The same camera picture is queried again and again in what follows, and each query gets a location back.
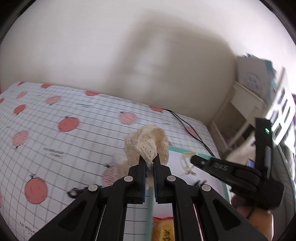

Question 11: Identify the person's hand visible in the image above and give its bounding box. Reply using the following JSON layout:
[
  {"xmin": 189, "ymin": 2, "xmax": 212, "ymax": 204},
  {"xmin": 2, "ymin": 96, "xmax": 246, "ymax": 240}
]
[{"xmin": 236, "ymin": 206, "xmax": 274, "ymax": 240}]

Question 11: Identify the pomegranate print bed sheet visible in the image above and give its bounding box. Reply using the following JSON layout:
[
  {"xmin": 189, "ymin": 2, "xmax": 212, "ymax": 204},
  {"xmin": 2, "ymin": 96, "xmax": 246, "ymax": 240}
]
[{"xmin": 1, "ymin": 82, "xmax": 218, "ymax": 240}]

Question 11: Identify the black gold action figure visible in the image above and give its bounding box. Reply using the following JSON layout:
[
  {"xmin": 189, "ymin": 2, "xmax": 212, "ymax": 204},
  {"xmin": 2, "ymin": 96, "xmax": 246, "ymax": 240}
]
[{"xmin": 194, "ymin": 180, "xmax": 207, "ymax": 188}]

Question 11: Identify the teal white shallow box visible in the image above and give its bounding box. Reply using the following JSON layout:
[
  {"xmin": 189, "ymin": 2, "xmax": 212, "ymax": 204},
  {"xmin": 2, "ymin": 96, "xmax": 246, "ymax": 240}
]
[{"xmin": 149, "ymin": 146, "xmax": 231, "ymax": 240}]

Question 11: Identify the white shelf unit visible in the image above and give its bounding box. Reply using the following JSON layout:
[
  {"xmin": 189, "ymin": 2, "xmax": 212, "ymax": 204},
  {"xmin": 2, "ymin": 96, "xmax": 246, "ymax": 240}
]
[{"xmin": 209, "ymin": 54, "xmax": 295, "ymax": 156}]

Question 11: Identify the cream plastic hair clip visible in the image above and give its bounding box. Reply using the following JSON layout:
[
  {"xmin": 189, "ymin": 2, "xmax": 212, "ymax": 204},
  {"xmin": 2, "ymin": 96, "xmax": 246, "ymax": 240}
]
[{"xmin": 180, "ymin": 152, "xmax": 196, "ymax": 176}]

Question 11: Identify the black toy car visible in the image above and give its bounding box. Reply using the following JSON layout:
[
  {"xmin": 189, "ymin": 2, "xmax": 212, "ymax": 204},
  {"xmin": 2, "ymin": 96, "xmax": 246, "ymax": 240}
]
[{"xmin": 67, "ymin": 187, "xmax": 87, "ymax": 199}]

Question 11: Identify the black cable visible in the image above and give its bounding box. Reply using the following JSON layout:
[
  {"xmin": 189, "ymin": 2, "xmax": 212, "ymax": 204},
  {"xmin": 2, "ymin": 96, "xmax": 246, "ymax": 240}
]
[{"xmin": 162, "ymin": 108, "xmax": 215, "ymax": 156}]

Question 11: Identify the cotton swab bundle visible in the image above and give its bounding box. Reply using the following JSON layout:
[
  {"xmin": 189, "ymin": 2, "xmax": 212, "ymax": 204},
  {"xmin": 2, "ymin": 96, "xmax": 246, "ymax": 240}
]
[{"xmin": 114, "ymin": 156, "xmax": 130, "ymax": 179}]

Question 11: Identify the cream lace cloth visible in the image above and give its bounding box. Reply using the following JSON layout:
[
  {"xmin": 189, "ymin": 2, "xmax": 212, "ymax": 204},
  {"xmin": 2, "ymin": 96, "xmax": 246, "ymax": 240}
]
[{"xmin": 123, "ymin": 125, "xmax": 169, "ymax": 167}]

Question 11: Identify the rice cracker snack packet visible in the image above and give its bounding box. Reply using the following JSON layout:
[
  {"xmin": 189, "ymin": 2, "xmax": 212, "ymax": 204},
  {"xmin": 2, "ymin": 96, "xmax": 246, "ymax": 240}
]
[{"xmin": 152, "ymin": 217, "xmax": 175, "ymax": 241}]

